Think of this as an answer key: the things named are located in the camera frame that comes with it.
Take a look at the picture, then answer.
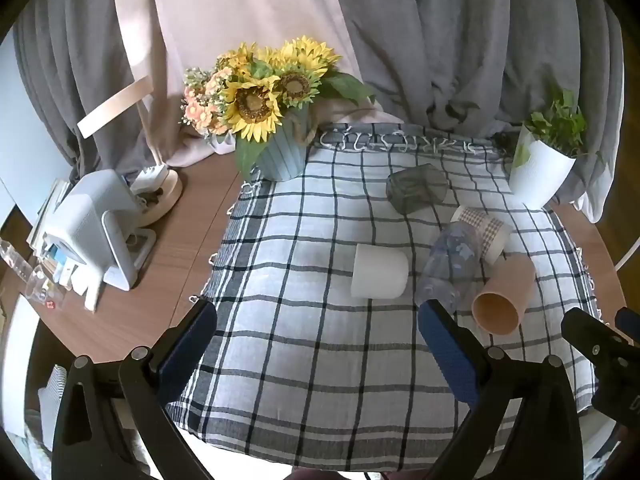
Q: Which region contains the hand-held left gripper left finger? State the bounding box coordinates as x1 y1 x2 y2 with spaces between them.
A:
51 299 219 480

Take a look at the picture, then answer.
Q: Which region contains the sunflower bouquet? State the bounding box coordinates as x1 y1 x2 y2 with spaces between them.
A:
215 35 377 177

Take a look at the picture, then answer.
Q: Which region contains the clear plastic cup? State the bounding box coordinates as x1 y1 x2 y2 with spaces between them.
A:
414 221 482 315

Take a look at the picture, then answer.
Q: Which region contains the peach cup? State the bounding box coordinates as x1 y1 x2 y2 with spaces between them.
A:
471 254 537 336

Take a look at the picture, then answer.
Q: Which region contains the white power adapter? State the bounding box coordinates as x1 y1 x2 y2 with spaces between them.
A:
131 164 168 193

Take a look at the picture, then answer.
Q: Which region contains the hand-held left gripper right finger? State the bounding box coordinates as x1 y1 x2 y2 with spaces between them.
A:
418 299 585 480

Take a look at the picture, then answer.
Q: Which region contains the grey curtain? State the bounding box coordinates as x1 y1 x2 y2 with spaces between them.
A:
325 0 626 223
12 0 166 181

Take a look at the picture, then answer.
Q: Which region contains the white desktop appliance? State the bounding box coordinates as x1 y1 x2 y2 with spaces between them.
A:
42 169 157 291

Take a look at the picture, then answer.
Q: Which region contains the white spiral notebook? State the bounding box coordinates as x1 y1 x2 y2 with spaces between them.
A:
37 365 68 436

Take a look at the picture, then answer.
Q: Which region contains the pale pink curtain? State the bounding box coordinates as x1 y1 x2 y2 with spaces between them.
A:
115 0 406 171

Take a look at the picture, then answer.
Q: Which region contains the blue ribbed vase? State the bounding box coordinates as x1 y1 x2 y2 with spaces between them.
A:
252 110 321 182

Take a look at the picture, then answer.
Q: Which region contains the small white vase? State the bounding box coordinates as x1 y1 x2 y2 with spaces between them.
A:
206 130 237 157

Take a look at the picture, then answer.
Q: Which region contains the stack of books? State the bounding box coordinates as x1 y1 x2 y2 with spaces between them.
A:
27 180 71 261

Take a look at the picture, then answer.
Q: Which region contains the white desk lamp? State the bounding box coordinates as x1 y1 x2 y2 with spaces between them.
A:
76 75 184 228

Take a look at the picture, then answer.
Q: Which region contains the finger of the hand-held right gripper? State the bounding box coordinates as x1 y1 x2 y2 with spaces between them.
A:
615 307 640 346
561 308 632 362

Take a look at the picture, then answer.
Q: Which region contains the clear plastic bottle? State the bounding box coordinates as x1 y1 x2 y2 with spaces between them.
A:
0 240 66 311

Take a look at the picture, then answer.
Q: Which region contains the dark translucent cup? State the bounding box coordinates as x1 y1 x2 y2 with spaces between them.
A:
385 163 447 214

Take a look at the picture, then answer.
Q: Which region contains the pink flower bunch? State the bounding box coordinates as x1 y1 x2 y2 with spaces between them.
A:
180 66 236 136

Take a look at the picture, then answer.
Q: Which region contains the white cup with checked band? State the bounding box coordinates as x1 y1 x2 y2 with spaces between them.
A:
450 205 512 265

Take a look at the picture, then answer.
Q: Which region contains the white cable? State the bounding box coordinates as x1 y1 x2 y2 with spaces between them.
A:
615 237 640 272

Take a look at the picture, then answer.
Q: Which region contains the green leafy plant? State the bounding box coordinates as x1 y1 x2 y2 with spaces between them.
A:
512 87 606 168

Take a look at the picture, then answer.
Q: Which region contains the checked grey white cloth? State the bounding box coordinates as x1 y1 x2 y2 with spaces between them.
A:
167 122 608 476

